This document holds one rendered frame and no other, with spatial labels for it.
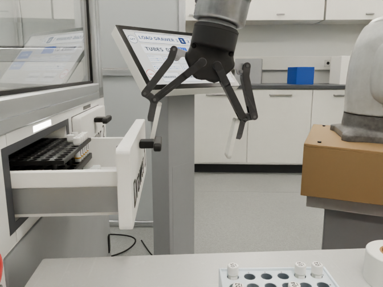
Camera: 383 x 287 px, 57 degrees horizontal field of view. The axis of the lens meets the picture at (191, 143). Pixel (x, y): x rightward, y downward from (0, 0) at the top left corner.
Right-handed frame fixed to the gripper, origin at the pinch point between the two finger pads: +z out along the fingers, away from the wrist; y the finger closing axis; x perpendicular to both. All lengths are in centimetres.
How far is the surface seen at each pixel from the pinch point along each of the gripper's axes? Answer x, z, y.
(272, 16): -315, -89, -87
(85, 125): -18.4, 4.0, 22.0
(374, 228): -10.7, 13.0, -45.6
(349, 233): -12.9, 15.8, -41.8
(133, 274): 18.1, 15.3, 5.8
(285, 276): 24.7, 8.5, -11.2
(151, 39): -87, -22, 16
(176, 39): -97, -25, 6
